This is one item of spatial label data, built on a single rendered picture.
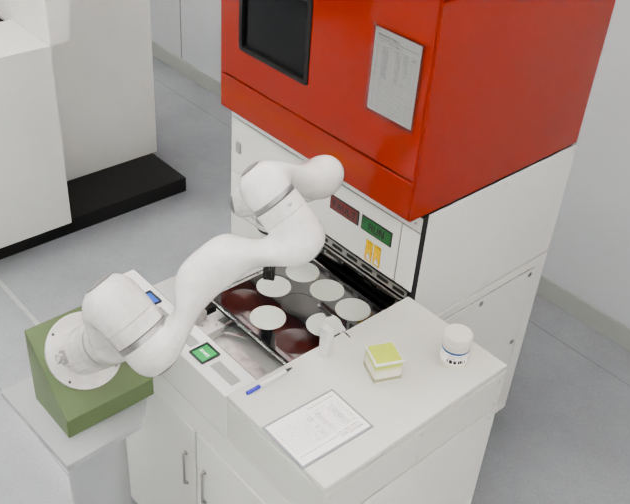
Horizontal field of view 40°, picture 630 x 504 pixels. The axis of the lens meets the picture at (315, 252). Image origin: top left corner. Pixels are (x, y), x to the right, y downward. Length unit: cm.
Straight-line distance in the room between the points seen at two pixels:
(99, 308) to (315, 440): 57
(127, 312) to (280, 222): 36
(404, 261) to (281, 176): 70
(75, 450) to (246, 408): 43
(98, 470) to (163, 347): 67
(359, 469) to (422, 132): 79
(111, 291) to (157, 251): 237
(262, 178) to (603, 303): 247
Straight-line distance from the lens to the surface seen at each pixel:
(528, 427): 347
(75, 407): 215
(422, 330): 227
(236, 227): 295
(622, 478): 343
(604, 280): 389
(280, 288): 246
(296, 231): 172
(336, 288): 247
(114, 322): 177
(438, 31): 197
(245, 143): 274
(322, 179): 180
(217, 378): 210
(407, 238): 230
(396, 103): 210
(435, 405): 208
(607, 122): 363
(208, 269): 174
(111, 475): 240
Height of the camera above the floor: 243
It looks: 36 degrees down
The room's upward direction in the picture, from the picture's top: 5 degrees clockwise
